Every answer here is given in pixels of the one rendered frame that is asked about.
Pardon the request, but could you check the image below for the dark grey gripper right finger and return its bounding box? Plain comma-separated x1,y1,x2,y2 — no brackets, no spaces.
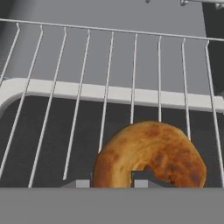
130,170,177,189

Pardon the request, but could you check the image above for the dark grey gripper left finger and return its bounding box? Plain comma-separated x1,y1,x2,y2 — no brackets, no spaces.
60,172,94,189

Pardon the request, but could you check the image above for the browned ring-shaped bread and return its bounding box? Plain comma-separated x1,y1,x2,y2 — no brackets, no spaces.
92,120,208,189

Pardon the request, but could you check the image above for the white-framed toaster oven door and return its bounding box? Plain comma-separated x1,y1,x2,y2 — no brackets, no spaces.
0,76,224,189

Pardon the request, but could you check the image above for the grey toaster oven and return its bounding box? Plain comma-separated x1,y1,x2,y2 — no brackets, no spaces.
0,0,224,97

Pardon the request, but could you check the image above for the white wire oven rack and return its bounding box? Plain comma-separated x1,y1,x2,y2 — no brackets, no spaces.
0,17,224,189

